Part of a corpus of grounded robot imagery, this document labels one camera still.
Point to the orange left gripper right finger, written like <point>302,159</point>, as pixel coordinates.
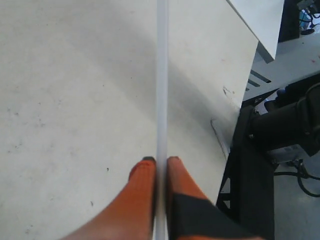
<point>190,214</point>

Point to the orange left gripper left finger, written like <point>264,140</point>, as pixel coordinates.
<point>130,216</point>

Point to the translucent white glow stick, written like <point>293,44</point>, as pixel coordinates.
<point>162,63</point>

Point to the white panel board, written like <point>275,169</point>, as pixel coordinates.
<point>263,18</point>

